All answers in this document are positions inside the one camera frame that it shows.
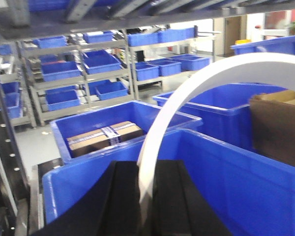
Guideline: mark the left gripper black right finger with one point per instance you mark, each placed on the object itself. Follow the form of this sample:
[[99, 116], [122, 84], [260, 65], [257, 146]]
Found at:
[[178, 208]]

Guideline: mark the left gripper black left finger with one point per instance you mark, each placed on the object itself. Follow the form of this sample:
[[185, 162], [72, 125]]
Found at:
[[110, 208]]

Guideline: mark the white half-ring pipe clamp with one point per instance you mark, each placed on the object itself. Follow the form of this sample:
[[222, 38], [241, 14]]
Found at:
[[268, 68]]

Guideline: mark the near blue target bin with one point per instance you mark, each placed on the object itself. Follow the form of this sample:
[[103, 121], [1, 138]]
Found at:
[[254, 195]]

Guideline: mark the blue bin with carton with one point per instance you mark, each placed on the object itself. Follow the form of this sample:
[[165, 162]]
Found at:
[[141, 113]]

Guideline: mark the blue bin behind right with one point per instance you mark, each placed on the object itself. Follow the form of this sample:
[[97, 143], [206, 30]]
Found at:
[[225, 111]]

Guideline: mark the taped cardboard carton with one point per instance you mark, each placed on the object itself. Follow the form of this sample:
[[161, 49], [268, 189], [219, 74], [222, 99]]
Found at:
[[103, 137]]

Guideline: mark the brown cardboard box right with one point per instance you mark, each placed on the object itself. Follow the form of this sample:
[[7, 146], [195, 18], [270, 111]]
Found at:
[[273, 125]]

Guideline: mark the grey shelving rack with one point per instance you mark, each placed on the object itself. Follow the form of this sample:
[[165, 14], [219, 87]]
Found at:
[[67, 75]]

